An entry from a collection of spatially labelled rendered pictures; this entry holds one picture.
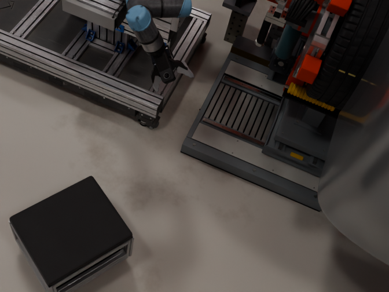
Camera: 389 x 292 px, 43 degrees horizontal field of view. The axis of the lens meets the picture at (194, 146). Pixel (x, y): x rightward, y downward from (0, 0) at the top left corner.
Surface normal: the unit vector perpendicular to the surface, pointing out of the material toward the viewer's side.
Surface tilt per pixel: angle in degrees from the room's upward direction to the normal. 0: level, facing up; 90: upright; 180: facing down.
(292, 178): 0
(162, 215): 0
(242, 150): 0
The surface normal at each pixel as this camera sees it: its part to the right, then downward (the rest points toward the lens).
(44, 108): 0.16, -0.55
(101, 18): -0.36, 0.74
